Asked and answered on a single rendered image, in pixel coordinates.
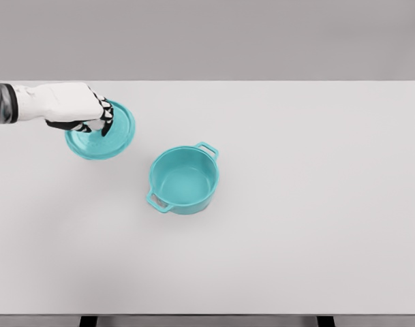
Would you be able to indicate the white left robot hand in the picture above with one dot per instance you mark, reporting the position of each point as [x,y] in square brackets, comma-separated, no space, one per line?
[74,102]

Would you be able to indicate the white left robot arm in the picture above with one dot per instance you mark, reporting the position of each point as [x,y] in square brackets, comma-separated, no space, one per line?
[13,102]

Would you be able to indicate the turquoise pot lid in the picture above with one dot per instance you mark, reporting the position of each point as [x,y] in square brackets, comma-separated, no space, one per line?
[115,136]

